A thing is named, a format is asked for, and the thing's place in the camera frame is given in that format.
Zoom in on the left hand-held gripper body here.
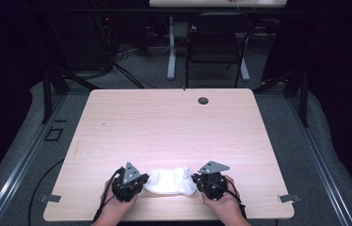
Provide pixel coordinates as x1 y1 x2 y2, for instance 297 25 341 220
111 161 146 203

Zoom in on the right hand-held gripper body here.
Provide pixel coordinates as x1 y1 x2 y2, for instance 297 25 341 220
195 160 232 202

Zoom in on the person's left hand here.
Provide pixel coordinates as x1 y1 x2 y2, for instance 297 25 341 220
100 179 139 218

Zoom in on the person's right hand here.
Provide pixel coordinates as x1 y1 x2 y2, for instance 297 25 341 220
200 174 248 221

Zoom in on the white desk leg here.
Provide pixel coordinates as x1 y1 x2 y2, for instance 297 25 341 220
167 15 178 81
239 57 251 82

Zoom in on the black folding chair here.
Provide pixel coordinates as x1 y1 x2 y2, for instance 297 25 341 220
184 12 257 89

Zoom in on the dark computer tower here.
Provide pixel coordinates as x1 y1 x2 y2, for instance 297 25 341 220
54 14 113 72

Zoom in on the white background desk top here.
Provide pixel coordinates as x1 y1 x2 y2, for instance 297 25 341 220
149 0 288 8

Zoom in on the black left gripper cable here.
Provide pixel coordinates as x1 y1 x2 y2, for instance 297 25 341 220
91 167 125 222

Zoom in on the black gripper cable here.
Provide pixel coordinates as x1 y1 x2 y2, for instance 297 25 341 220
217 176 248 219
91 167 125 222

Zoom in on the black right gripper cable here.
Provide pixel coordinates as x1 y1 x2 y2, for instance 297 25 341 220
217 176 248 219

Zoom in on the grey metal table bracket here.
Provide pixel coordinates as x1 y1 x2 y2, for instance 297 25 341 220
277 193 302 203
38 194 62 203

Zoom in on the black floor cable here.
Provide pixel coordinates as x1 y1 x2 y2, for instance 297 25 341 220
27 157 66 226

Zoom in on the bundle of black floor cables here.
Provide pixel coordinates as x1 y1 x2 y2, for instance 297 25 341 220
111 59 158 89

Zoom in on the aluminium floor rail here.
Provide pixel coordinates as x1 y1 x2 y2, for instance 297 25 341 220
286 96 352 226
0 93 69 226

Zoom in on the black frame post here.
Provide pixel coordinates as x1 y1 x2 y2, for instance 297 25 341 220
40 66 54 124
298 69 310 128

